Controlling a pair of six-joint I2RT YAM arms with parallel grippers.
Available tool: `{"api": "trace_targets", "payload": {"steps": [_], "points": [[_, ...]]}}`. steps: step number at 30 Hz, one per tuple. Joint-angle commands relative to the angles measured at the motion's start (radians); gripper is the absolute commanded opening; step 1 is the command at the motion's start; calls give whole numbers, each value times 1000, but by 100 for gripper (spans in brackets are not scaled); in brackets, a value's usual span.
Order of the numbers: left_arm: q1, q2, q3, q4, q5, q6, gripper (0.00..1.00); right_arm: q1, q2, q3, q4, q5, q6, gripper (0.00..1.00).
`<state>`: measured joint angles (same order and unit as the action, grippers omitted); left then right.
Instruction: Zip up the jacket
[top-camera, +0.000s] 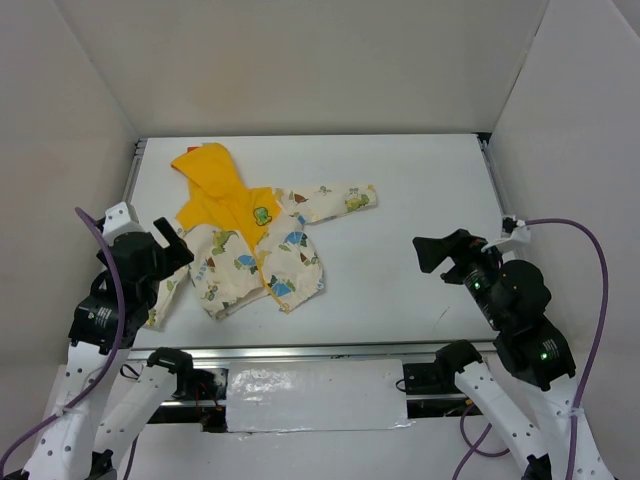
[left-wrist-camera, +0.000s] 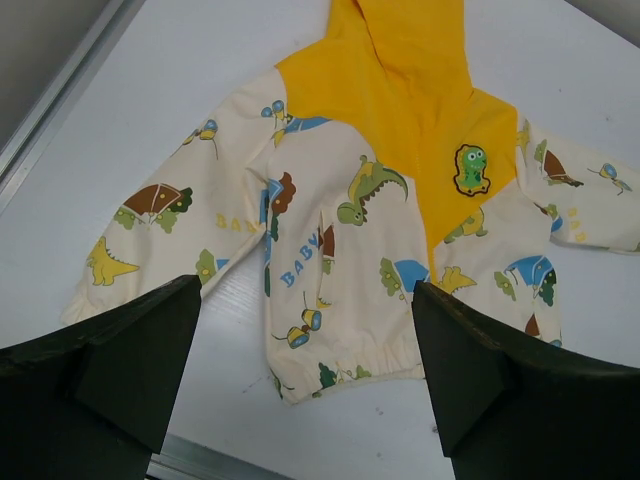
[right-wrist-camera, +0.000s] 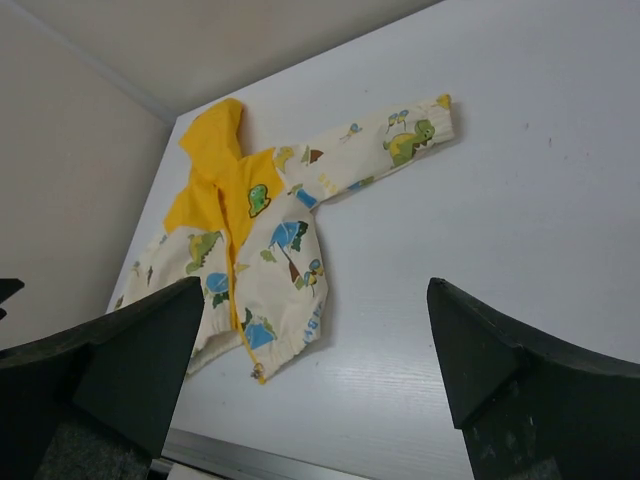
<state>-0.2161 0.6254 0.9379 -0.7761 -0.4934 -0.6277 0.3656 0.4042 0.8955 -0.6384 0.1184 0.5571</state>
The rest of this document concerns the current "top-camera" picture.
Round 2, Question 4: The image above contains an aluminium front rail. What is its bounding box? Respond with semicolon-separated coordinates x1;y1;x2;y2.
127;339;496;362

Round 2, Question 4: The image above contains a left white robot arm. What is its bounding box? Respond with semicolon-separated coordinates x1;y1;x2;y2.
16;210;196;479

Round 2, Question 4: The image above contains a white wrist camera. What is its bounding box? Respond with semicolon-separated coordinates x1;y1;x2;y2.
481;215;531;254
102;202;142;245

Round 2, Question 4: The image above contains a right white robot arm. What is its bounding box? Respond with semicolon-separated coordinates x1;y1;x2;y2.
413;217;613;479

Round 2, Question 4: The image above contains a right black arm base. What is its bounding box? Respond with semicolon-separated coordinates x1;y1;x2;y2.
395;362;460;396

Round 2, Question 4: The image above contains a yellow hooded dinosaur print jacket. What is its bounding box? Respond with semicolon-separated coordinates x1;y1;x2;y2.
145;143;377;330

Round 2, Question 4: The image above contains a white taped cover plate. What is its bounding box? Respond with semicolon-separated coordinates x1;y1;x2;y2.
226;359;411;433

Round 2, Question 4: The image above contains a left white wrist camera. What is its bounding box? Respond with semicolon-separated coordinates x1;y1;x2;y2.
102;202;142;245

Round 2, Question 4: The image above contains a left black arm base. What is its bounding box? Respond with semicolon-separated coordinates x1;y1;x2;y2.
174;368;229;433

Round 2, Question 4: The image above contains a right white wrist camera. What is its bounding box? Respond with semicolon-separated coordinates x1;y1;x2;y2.
481;215;531;254

